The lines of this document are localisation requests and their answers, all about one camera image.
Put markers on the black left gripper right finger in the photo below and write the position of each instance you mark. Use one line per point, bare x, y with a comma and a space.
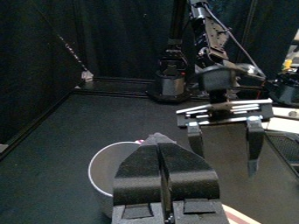
187, 175

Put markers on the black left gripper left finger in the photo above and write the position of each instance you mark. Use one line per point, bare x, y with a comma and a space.
138, 175

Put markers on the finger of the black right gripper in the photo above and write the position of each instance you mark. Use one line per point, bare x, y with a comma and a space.
195, 139
254, 145

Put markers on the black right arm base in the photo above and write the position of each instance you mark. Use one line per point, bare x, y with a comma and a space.
170, 81

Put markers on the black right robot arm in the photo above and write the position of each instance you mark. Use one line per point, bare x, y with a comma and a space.
212, 35

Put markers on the black background robot base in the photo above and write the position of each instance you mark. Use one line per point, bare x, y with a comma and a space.
286, 90

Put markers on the pink plate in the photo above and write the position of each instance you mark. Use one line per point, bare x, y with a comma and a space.
139, 141

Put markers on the black mesh panel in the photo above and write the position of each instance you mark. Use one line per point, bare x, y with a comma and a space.
286, 148

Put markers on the white cup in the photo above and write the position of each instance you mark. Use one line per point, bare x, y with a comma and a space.
103, 172

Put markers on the white side table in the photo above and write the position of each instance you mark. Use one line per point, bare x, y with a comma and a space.
284, 119

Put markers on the red striped cloth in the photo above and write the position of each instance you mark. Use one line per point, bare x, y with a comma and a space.
238, 217

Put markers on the yellow background object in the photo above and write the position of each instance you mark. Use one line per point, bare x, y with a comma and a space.
287, 64

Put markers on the white tape tag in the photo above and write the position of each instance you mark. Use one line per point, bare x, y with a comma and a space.
87, 75

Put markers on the black aluminium frame rail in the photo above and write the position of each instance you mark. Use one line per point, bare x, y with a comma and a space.
116, 92

